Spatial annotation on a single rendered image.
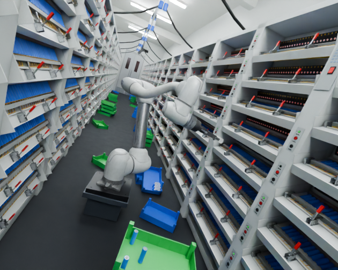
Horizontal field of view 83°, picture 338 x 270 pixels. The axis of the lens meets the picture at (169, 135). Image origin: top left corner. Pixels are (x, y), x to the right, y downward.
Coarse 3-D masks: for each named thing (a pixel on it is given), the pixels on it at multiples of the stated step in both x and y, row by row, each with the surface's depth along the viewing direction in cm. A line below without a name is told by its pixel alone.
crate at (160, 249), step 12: (132, 228) 79; (144, 240) 82; (156, 240) 82; (168, 240) 82; (120, 252) 73; (132, 252) 75; (156, 252) 79; (168, 252) 81; (180, 252) 83; (192, 252) 81; (120, 264) 61; (132, 264) 70; (144, 264) 72; (156, 264) 74; (168, 264) 76; (180, 264) 78; (192, 264) 77
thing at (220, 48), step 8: (216, 48) 207; (224, 48) 206; (232, 48) 208; (208, 72) 210; (216, 72) 212; (208, 88) 216; (216, 88) 218; (200, 104) 220; (208, 104) 222; (192, 112) 221; (176, 152) 235; (176, 160) 235; (168, 168) 244; (168, 176) 240
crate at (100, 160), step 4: (92, 156) 212; (96, 156) 218; (100, 156) 225; (104, 156) 229; (92, 160) 212; (96, 160) 210; (100, 160) 224; (104, 160) 227; (96, 164) 211; (100, 164) 209; (104, 164) 207; (104, 168) 207
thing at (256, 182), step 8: (216, 144) 159; (232, 144) 162; (240, 144) 153; (216, 152) 154; (224, 160) 142; (232, 160) 134; (240, 160) 134; (264, 160) 127; (232, 168) 131; (240, 168) 123; (248, 176) 114; (256, 176) 113; (256, 184) 107
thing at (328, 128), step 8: (320, 120) 85; (328, 120) 86; (336, 120) 87; (312, 128) 86; (320, 128) 84; (328, 128) 84; (336, 128) 84; (312, 136) 86; (320, 136) 83; (328, 136) 79; (336, 136) 76; (336, 144) 76
